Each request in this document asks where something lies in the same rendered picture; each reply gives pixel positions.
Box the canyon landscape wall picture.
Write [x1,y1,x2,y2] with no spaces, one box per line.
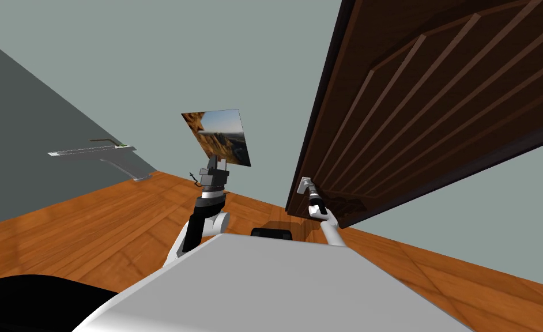
[180,108,252,168]

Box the dark brown wooden door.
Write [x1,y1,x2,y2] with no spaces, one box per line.
[284,0,543,230]

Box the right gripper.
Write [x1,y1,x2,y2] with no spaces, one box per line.
[297,176,317,195]

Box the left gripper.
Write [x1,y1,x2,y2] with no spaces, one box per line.
[198,154,231,192]

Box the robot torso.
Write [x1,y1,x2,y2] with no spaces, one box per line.
[70,227,476,332]

